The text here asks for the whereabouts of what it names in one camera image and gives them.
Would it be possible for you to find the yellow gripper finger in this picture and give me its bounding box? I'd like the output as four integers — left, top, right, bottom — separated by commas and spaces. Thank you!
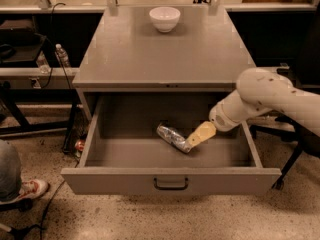
186, 121, 216, 148

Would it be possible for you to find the silver redbull can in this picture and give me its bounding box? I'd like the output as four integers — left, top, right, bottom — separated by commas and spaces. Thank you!
156, 123, 192, 154

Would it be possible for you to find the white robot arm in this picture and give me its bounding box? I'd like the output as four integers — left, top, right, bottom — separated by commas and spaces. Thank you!
186, 68, 320, 150

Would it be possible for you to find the open grey top drawer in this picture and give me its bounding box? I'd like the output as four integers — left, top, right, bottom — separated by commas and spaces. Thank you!
62, 93, 281, 196

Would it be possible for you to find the grey metal drawer cabinet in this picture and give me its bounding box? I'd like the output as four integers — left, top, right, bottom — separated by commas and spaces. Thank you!
73, 5, 255, 118

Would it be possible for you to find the red can on floor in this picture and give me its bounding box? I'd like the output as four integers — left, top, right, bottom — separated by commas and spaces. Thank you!
75, 140, 85, 152

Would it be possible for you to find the white ceramic bowl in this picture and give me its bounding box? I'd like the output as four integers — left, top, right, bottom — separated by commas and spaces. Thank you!
149, 7, 181, 33

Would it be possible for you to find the clear plastic water bottle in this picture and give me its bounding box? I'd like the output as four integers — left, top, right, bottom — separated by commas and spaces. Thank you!
56, 44, 71, 68

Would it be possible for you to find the white and red sneaker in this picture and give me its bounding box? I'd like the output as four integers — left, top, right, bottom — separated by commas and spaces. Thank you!
18, 179, 49, 200

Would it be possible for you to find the blue jeans leg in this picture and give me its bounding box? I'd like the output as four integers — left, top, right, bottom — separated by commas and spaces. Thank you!
0, 140, 22, 202

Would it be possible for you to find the black drawer handle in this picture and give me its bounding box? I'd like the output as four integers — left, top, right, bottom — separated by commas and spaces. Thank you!
153, 178, 189, 191

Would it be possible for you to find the black hanging cable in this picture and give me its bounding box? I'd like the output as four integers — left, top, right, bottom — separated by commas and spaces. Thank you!
33, 2, 75, 90

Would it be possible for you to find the black table frame left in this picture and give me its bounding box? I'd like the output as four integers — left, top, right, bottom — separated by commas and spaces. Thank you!
0, 81, 79, 154

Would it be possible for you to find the black floor cable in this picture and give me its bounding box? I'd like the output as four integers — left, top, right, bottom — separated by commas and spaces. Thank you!
9, 178, 67, 240

